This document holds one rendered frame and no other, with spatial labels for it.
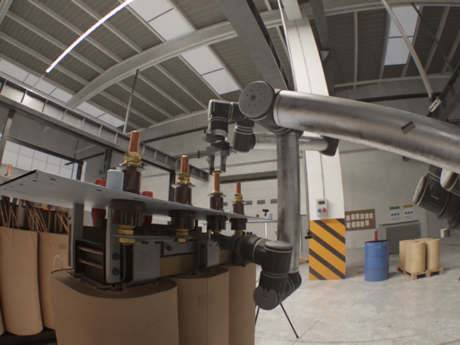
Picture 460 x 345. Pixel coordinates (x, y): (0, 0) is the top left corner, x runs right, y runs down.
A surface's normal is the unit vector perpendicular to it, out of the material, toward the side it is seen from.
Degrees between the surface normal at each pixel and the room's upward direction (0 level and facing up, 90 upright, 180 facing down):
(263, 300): 95
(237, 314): 90
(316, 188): 90
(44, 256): 90
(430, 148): 126
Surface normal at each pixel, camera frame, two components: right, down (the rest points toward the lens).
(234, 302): 0.29, -0.24
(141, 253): 0.91, -0.10
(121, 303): 0.56, -0.20
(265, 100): -0.49, -0.07
